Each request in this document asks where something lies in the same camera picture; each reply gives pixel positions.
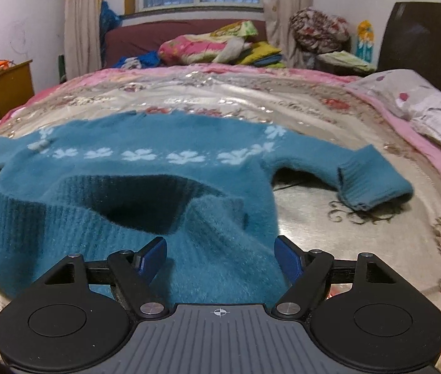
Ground floral satin bedspread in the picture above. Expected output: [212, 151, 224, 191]
[0, 63, 441, 363]

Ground dark wooden headboard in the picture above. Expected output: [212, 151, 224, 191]
[377, 2, 441, 90]

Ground blue clothes pile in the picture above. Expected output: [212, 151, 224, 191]
[112, 51, 160, 69]

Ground beige curtain left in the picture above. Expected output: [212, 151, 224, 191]
[64, 0, 103, 79]

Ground blue bag behind curtain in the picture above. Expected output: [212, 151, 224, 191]
[99, 1, 122, 65]

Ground dark floral bundle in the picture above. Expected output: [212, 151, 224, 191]
[290, 7, 351, 54]

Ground light green folded cloth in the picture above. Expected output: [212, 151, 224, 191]
[316, 51, 376, 73]

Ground yellow blue carton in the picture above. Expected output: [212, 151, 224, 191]
[356, 20, 374, 63]

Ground yellow green folded cloths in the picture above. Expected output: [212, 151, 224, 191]
[236, 41, 283, 68]

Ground teal knit sweater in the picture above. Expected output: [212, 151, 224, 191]
[0, 112, 413, 304]

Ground maroon sofa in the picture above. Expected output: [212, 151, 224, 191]
[104, 19, 268, 68]

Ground white patterned pillow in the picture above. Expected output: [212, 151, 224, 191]
[350, 69, 441, 147]

